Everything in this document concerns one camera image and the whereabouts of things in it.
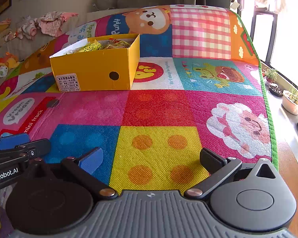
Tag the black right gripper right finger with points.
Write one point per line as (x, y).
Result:
(222, 170)

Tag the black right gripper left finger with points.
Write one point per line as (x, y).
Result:
(80, 169)

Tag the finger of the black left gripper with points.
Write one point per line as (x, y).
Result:
(33, 149)
(9, 142)

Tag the yellow cardboard box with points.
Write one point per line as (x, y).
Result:
(101, 69)

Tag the yellow snack stick packet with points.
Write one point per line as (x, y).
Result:
(90, 46)

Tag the red yellow snack bag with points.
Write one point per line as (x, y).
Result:
(115, 43)

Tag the orange plush toy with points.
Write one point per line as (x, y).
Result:
(8, 62)

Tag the colourful cartoon play mat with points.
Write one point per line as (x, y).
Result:
(198, 85)

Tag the white plant pot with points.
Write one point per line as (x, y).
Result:
(290, 102)

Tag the dark round dish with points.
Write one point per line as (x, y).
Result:
(276, 90)

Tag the small potted green plant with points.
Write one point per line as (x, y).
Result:
(271, 75)

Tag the pink crumpled clothes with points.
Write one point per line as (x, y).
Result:
(49, 24)

